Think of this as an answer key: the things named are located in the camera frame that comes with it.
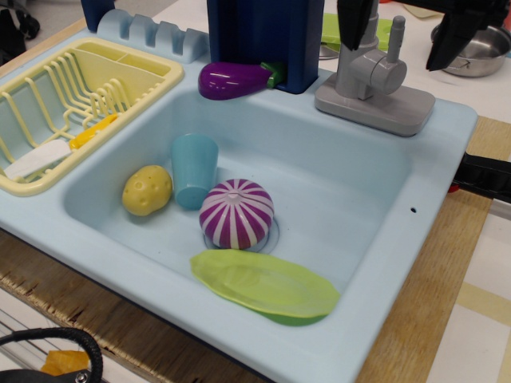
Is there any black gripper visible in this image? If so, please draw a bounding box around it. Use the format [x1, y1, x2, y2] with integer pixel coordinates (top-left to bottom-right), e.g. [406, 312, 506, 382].
[337, 0, 510, 71]

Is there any cream plastic container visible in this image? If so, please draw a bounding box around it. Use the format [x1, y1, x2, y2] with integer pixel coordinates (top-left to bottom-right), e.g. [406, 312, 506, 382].
[404, 4, 443, 19]

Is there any grey toy faucet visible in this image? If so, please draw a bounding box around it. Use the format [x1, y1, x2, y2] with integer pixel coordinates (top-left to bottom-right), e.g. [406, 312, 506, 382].
[315, 3, 435, 137]

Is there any steel cooking pot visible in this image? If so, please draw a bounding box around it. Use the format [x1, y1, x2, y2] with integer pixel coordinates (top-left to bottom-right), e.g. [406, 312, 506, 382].
[443, 26, 510, 78]

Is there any dark blue plastic backboard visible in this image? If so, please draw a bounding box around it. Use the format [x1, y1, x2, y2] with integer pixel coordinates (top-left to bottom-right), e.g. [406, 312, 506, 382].
[81, 1, 324, 94]

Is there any black clamp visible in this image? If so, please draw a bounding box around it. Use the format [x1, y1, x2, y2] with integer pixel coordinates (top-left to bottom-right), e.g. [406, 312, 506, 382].
[450, 152, 510, 203]

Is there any purple toy eggplant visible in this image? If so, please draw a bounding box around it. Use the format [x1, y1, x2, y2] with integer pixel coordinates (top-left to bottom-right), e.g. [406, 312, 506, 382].
[198, 61, 287, 101]

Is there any light blue plastic cup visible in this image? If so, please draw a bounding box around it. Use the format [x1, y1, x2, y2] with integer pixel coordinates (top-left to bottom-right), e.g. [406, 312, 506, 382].
[171, 134, 219, 211]

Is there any purple white toy onion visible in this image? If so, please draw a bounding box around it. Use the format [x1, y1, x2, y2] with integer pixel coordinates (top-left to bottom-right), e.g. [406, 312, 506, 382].
[199, 179, 275, 250]

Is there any light blue toy sink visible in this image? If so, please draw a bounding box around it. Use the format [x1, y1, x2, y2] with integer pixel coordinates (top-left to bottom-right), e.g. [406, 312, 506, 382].
[0, 8, 479, 383]

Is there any green plastic plate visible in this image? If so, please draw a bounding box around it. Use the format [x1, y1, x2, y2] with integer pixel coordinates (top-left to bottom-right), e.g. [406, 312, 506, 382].
[190, 250, 341, 326]

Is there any yellow toy potato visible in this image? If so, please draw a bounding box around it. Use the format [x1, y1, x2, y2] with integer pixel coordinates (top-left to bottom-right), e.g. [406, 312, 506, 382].
[121, 165, 173, 216]

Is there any yellow dish drying rack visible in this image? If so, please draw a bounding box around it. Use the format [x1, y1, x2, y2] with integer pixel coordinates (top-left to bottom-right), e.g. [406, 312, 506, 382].
[1, 38, 184, 196]

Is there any white yellow toy knife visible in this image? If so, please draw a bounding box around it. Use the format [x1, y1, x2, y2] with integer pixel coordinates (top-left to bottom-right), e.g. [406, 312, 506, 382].
[3, 114, 118, 180]

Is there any black bag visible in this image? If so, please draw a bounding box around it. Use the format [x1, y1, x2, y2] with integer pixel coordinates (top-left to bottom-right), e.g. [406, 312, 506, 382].
[1, 9, 41, 65]

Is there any orange plastic piece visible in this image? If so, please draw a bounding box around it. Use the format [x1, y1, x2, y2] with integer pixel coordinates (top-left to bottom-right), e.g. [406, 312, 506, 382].
[40, 350, 89, 377]

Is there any black cable loop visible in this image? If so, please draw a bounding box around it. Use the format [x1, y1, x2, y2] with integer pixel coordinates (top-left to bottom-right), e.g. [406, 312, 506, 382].
[0, 327, 104, 383]

